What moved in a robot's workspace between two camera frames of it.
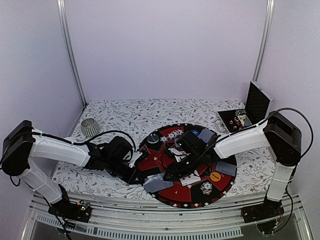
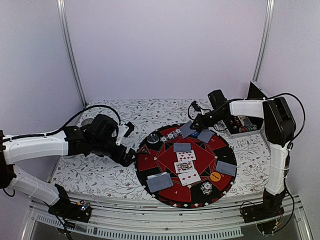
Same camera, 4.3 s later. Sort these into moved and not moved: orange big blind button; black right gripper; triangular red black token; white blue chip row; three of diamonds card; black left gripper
Moved: black right gripper; black left gripper
Not moved: white blue chip row; orange big blind button; three of diamonds card; triangular red black token
